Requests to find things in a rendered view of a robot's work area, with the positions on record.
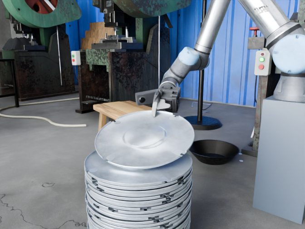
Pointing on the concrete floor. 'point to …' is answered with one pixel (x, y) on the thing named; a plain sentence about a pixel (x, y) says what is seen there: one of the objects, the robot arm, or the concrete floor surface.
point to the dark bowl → (213, 151)
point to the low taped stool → (117, 110)
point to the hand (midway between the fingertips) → (152, 115)
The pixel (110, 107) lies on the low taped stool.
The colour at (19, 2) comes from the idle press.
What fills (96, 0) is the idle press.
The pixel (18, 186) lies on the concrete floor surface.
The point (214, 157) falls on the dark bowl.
